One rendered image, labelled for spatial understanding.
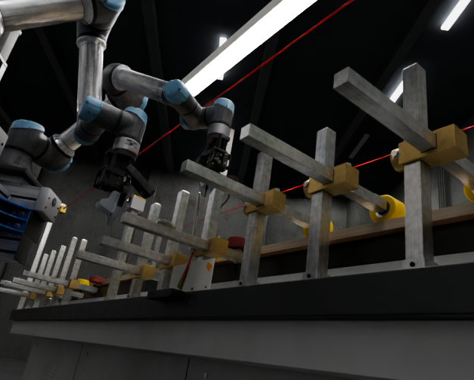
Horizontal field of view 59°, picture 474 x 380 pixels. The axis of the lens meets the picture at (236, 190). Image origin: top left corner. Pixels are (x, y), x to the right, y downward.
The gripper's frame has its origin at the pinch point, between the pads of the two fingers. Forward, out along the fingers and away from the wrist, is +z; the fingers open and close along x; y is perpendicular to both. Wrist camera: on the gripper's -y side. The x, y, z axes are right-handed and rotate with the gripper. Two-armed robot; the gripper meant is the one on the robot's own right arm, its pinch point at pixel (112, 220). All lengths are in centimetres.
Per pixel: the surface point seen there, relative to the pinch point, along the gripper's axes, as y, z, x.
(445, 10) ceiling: -479, -558, -131
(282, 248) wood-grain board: -51, -5, 14
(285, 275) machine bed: -54, 3, 14
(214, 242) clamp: -31.5, -2.6, 4.5
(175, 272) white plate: -31.6, 5.1, -16.9
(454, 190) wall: -830, -415, -307
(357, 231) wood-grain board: -51, -6, 44
